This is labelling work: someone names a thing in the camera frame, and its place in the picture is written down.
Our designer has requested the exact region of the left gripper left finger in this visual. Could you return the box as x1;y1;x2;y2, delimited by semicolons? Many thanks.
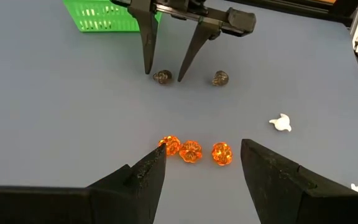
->
0;143;167;224

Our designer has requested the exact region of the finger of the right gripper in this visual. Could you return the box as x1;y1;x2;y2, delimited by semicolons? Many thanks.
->
127;6;160;75
177;21;222;82

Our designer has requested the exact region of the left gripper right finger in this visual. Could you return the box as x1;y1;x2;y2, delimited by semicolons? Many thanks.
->
240;139;358;224

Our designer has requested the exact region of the dark translucent skull figure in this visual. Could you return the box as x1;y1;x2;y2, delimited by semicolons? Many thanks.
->
211;70;229;87
152;69;173;85

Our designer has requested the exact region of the orange translucent pumpkin figure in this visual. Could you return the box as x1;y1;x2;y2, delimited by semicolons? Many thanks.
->
211;142;233;167
158;135;182;156
178;140;203;164

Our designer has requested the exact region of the green plastic basket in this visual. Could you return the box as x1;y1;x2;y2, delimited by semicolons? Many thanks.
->
62;0;163;33

